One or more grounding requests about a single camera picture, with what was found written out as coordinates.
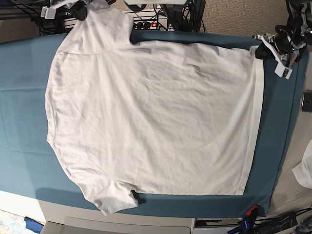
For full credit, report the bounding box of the beige plastic bin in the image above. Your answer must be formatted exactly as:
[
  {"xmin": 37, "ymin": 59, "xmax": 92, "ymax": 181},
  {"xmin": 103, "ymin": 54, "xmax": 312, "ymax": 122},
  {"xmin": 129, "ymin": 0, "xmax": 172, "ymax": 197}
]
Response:
[{"xmin": 41, "ymin": 217, "xmax": 191, "ymax": 234}]

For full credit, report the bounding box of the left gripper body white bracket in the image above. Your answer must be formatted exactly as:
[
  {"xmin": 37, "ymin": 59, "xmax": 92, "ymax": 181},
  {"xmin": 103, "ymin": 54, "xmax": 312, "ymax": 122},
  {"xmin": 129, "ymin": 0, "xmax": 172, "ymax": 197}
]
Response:
[{"xmin": 253, "ymin": 33, "xmax": 306, "ymax": 79}]

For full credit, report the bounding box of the blue cloth on floor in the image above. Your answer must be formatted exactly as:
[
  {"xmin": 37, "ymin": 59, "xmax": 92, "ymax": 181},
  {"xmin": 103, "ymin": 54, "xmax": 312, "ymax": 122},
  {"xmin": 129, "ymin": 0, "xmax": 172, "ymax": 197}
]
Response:
[{"xmin": 24, "ymin": 217, "xmax": 44, "ymax": 234}]

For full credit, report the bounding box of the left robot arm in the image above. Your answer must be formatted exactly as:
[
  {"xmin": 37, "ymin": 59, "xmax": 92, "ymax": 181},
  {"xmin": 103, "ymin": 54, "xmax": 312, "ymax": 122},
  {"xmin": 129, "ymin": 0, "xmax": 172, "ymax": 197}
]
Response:
[{"xmin": 253, "ymin": 0, "xmax": 312, "ymax": 79}]

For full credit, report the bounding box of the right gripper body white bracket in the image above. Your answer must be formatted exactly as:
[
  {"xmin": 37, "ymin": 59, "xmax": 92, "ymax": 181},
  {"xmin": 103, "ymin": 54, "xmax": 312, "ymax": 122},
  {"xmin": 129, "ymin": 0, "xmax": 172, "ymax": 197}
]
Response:
[{"xmin": 40, "ymin": 0, "xmax": 78, "ymax": 19}]

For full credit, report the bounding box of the white power strip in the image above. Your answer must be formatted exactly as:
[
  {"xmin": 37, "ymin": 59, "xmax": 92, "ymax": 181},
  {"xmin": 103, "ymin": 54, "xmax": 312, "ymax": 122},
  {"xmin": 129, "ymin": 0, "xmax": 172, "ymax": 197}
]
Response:
[{"xmin": 63, "ymin": 9, "xmax": 171, "ymax": 31}]

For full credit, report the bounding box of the white T-shirt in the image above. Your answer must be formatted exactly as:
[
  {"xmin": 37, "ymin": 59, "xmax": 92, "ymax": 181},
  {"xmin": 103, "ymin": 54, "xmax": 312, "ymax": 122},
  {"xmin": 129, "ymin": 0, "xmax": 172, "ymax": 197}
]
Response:
[{"xmin": 45, "ymin": 0, "xmax": 264, "ymax": 215}]

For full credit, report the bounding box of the teal table cloth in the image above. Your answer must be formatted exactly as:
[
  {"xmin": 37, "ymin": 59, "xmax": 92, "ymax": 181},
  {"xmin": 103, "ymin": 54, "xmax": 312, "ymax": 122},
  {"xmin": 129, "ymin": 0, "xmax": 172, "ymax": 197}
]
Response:
[{"xmin": 0, "ymin": 31, "xmax": 309, "ymax": 217}]

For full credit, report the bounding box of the orange black table clamp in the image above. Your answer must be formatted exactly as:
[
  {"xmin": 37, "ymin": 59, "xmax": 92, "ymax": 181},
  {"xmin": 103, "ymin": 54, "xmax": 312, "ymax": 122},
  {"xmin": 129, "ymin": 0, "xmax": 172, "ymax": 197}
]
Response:
[{"xmin": 246, "ymin": 205, "xmax": 261, "ymax": 219}]

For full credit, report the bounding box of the grey device on floor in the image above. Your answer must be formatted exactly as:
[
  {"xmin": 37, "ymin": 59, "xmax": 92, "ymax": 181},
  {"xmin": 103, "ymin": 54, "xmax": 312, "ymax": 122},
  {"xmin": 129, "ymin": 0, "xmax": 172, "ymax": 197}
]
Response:
[{"xmin": 301, "ymin": 90, "xmax": 312, "ymax": 113}]

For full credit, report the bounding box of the white cloth at right edge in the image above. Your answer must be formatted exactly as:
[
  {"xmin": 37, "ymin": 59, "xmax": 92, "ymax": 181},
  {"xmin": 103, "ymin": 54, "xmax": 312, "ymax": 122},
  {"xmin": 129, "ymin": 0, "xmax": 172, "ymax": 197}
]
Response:
[{"xmin": 292, "ymin": 140, "xmax": 312, "ymax": 189}]

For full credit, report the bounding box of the blue black clamp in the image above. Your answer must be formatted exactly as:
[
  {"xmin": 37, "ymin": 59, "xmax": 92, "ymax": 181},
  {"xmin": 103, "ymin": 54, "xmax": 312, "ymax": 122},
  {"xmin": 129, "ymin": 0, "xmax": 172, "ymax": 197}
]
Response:
[{"xmin": 227, "ymin": 218, "xmax": 255, "ymax": 234}]

